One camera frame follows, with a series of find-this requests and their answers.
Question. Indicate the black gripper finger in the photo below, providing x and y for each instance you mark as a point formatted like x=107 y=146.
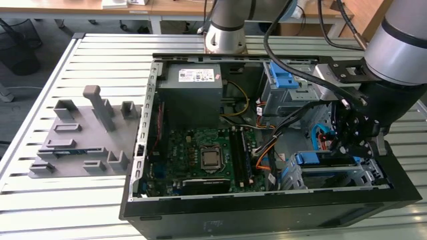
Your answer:
x=364 y=145
x=342 y=135

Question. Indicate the hard disk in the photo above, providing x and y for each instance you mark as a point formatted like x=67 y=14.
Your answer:
x=310 y=158

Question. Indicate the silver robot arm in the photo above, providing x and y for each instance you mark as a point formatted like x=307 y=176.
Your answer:
x=396 y=50

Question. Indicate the metal disk bay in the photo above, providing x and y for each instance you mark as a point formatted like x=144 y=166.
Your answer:
x=334 y=171

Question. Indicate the metal drive cage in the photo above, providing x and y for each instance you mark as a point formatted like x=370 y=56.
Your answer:
x=294 y=96

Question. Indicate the blue plastic drive latch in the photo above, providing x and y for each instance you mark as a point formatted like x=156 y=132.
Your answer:
x=280 y=80

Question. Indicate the black RAM slot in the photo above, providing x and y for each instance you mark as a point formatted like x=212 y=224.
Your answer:
x=238 y=155

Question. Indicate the wooden cabinet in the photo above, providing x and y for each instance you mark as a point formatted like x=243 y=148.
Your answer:
x=376 y=15

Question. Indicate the CPU socket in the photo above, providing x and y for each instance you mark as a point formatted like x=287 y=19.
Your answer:
x=211 y=146

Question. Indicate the silver CPU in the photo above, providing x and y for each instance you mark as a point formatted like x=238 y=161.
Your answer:
x=211 y=158

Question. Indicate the black PC case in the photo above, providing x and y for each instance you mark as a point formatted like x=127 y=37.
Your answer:
x=234 y=215

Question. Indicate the black graphics card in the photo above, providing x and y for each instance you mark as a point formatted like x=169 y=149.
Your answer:
x=204 y=186

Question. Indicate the green motherboard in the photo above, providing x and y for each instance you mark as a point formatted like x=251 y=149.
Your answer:
x=187 y=150

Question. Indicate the grey power supply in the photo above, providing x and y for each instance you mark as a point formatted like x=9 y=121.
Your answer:
x=190 y=100

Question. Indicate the grey parts rack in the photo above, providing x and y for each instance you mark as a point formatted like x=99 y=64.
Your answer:
x=89 y=140

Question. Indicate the white box blue label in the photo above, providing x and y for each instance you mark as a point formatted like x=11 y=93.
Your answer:
x=137 y=2

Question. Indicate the small RAM stick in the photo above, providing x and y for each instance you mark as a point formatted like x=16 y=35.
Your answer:
x=71 y=151

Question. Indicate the grey metal stand foot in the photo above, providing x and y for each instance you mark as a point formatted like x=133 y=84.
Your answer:
x=7 y=96

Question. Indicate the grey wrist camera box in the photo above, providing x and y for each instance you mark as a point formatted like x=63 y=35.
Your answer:
x=322 y=71

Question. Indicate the wooden desk white frame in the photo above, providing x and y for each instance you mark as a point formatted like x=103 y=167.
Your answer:
x=334 y=15
x=67 y=10

